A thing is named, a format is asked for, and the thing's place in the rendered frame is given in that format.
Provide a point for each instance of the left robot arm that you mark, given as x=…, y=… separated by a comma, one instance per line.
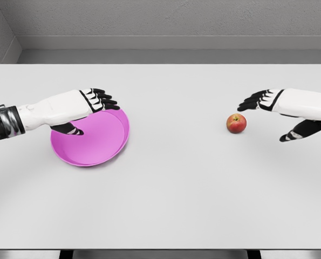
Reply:
x=9, y=120

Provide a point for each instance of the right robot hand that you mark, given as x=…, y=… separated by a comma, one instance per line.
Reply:
x=292, y=103

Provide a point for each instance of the pink round plate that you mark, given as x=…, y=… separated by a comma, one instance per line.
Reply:
x=95, y=140

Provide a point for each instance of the red apple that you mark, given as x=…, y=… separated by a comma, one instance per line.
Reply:
x=236, y=123

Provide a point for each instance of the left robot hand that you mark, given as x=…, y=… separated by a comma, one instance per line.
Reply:
x=68, y=103

